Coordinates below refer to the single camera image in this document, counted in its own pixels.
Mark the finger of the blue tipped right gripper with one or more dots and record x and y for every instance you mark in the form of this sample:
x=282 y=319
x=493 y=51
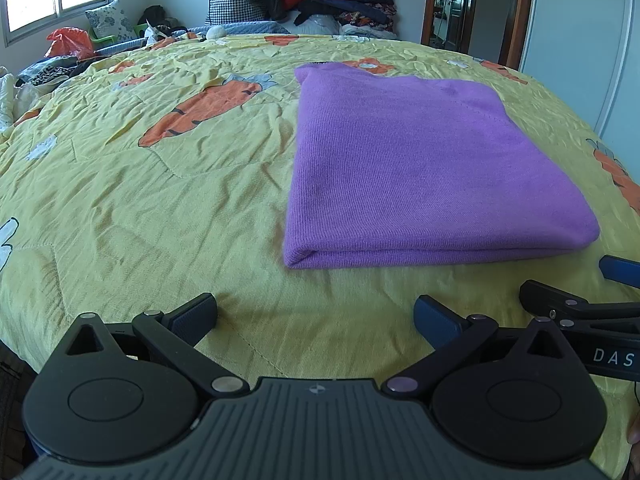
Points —
x=620 y=270

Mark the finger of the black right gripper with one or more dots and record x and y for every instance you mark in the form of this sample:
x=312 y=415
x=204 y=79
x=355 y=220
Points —
x=540 y=299

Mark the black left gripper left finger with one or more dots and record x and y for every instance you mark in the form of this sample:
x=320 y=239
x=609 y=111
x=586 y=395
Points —
x=112 y=393

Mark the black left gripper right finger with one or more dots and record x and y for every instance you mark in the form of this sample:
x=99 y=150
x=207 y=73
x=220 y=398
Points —
x=510 y=396

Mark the purple knit sweater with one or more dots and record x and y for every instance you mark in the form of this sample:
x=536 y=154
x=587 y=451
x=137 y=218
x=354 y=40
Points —
x=406 y=171

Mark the yellow carrot print bedspread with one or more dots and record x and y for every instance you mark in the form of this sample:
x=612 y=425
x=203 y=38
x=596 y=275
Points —
x=163 y=173

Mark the white sliding wardrobe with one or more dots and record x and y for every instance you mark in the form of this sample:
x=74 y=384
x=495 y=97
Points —
x=587 y=53

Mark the orange plastic bag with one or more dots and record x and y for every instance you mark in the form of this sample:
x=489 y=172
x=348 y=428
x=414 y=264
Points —
x=71 y=41

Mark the floral pillow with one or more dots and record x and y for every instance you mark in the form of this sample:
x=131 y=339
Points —
x=110 y=21

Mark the white plush ball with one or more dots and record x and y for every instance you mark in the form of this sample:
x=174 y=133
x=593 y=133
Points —
x=216 y=32

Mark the checkered houndstooth bag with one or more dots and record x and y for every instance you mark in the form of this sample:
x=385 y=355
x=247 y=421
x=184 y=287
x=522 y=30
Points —
x=221 y=12

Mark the wooden door frame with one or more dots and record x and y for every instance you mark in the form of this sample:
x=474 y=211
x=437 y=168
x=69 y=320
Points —
x=492 y=30

